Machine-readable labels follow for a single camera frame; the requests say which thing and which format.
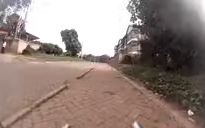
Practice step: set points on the multi-storey building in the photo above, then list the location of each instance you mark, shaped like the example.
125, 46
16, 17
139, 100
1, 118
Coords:
131, 45

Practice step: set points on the pale kerb beside verge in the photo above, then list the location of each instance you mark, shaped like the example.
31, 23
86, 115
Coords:
133, 83

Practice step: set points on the grass strip beyond road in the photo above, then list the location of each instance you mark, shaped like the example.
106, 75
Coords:
56, 57

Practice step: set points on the red brick path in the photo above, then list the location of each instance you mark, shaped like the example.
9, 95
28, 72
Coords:
103, 100

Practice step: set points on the large dark tree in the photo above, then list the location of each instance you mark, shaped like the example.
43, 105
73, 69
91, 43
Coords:
71, 41

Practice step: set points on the concrete kerb beside road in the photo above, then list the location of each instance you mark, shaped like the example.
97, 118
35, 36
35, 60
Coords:
50, 96

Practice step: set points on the dense dark trees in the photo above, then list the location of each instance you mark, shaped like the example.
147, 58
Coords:
176, 36

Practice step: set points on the grey-brown paved road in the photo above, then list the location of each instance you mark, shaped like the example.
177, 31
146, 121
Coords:
20, 83

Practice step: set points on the distant row of trees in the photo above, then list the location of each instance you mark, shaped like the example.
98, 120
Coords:
96, 58

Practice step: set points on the weedy grass verge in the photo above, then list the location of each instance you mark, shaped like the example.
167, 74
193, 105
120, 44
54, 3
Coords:
170, 86

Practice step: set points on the robot's own part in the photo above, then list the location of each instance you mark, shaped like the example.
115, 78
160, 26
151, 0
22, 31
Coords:
136, 125
66, 126

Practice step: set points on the dark bushes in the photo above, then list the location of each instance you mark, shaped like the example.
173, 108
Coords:
50, 49

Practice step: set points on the low building with wall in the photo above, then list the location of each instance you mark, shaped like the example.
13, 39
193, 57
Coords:
10, 45

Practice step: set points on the tall trees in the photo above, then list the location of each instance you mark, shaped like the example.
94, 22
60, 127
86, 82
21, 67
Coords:
0, 10

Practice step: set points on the white litter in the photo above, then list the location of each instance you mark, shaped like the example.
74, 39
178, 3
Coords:
190, 112

